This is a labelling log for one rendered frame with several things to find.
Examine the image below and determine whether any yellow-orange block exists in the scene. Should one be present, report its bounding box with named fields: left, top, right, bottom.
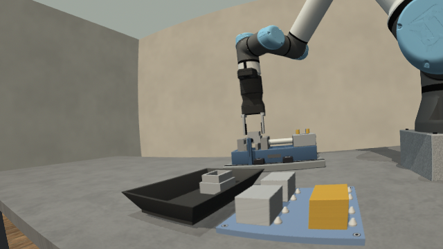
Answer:
left=308, top=184, right=349, bottom=230

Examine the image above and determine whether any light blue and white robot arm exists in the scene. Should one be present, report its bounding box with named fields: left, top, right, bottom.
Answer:
left=235, top=0, right=443, bottom=133

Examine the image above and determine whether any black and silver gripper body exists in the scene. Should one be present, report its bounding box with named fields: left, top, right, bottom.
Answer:
left=237, top=61, right=265, bottom=115

